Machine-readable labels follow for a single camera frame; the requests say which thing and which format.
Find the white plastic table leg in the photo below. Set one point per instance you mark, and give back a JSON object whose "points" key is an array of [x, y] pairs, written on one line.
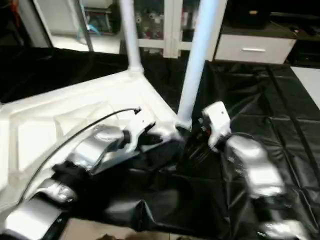
{"points": [[197, 62], [131, 37]]}

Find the white plastic table top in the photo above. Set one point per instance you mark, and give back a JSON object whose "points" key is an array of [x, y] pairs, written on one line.
{"points": [[62, 105]]}

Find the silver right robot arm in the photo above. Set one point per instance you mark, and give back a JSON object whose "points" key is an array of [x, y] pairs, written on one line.
{"points": [[257, 165]]}

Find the black mat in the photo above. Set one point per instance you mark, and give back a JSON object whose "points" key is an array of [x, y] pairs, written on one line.
{"points": [[262, 112]]}

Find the white glass-door cabinet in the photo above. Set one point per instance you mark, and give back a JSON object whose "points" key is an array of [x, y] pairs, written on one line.
{"points": [[172, 37]]}

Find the white drawer unit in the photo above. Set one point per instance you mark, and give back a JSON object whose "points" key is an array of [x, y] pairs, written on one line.
{"points": [[255, 48]]}

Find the black box with orange label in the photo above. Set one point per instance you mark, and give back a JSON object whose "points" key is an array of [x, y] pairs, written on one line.
{"points": [[250, 15]]}

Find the light blue plastic stand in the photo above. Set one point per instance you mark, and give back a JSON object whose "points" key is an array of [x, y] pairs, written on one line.
{"points": [[90, 28]]}

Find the black TV stand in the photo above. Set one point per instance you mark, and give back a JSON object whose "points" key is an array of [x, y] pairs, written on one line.
{"points": [[300, 27]]}

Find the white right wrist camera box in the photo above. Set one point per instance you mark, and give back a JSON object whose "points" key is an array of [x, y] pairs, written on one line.
{"points": [[217, 120]]}

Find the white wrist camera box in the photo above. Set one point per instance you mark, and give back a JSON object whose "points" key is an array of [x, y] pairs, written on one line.
{"points": [[217, 120], [138, 127]]}

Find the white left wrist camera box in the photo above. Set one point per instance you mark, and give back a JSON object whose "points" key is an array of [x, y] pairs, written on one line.
{"points": [[138, 127]]}

